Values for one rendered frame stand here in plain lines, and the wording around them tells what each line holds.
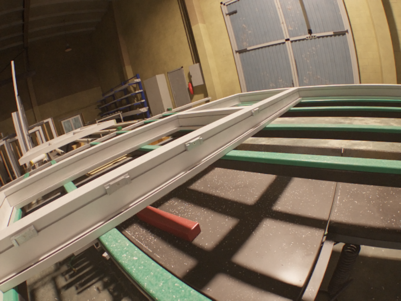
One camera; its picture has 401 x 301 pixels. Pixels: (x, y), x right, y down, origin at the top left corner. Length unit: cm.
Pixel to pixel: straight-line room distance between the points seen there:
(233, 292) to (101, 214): 35
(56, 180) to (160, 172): 46
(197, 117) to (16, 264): 79
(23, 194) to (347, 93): 147
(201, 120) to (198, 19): 719
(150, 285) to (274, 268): 38
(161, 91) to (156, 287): 948
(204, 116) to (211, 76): 667
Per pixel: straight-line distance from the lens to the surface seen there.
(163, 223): 71
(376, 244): 71
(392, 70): 607
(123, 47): 1278
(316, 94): 117
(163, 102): 959
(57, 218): 34
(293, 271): 54
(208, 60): 752
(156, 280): 23
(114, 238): 32
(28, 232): 35
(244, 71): 710
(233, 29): 732
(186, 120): 90
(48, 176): 74
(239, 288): 52
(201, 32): 773
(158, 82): 959
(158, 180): 39
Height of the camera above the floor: 104
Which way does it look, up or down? 18 degrees down
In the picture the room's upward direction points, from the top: 14 degrees counter-clockwise
